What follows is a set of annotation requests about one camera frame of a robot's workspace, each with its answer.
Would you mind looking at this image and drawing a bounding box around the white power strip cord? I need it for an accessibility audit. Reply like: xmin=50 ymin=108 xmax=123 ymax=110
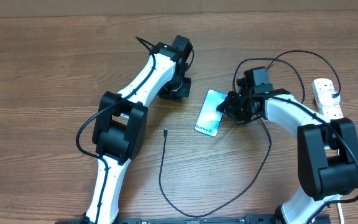
xmin=336 ymin=202 xmax=345 ymax=224

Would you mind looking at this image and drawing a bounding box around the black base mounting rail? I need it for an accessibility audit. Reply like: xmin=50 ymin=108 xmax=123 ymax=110
xmin=54 ymin=214 xmax=332 ymax=224

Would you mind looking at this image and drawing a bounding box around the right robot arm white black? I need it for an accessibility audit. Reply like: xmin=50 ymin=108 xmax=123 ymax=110
xmin=217 ymin=67 xmax=358 ymax=223

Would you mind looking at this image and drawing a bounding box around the black USB charging cable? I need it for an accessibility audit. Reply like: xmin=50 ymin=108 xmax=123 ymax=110
xmin=158 ymin=50 xmax=342 ymax=218

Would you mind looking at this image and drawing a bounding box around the white charger plug adapter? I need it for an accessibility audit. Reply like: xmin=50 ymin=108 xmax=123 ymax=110
xmin=315 ymin=90 xmax=341 ymax=108

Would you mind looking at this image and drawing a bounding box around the blue screen Galaxy smartphone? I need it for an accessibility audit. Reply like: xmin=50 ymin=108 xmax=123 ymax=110
xmin=195 ymin=89 xmax=227 ymax=137

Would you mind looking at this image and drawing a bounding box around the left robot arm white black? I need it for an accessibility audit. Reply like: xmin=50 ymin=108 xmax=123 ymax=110
xmin=76 ymin=35 xmax=194 ymax=223

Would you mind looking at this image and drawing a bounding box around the white power strip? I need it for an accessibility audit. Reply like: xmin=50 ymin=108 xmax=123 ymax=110
xmin=311 ymin=78 xmax=344 ymax=119

